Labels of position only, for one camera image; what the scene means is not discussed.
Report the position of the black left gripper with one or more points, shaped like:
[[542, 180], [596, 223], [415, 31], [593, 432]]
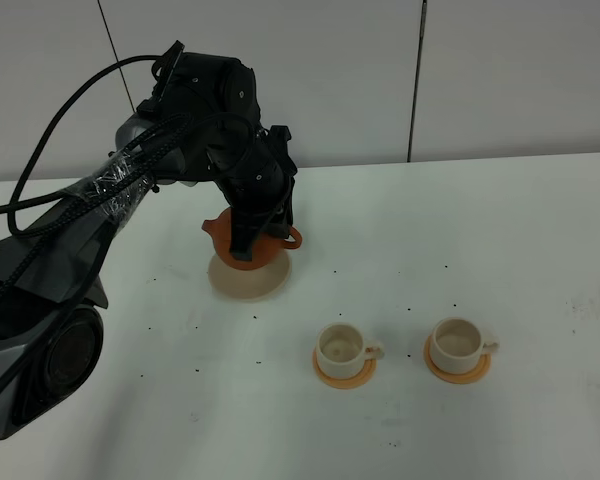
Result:
[[255, 183]]

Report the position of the brown clay teapot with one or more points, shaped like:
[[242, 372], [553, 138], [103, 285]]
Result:
[[259, 252]]

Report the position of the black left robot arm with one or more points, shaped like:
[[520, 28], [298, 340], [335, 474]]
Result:
[[201, 123]]

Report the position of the beige round teapot saucer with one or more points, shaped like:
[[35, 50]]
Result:
[[251, 285]]

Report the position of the left white teacup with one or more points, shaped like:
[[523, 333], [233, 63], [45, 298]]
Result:
[[342, 350]]

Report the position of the white teacup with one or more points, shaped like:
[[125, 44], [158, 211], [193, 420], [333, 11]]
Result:
[[457, 345], [342, 350]]

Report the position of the left orange coaster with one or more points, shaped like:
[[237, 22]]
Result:
[[356, 381]]

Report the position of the orange coaster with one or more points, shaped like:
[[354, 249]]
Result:
[[480, 371], [356, 381]]

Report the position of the right white teacup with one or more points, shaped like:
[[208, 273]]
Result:
[[457, 345]]

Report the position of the right orange coaster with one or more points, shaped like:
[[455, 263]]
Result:
[[480, 371]]

